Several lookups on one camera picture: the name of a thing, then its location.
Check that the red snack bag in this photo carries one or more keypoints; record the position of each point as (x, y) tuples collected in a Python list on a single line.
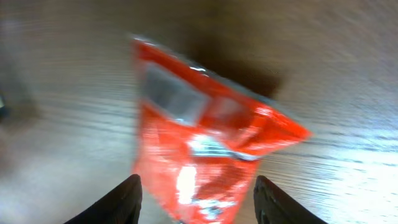
[(201, 136)]

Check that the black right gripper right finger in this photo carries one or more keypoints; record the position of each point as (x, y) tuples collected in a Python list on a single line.
[(274, 206)]

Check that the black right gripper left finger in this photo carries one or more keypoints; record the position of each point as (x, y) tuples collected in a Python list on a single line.
[(122, 205)]

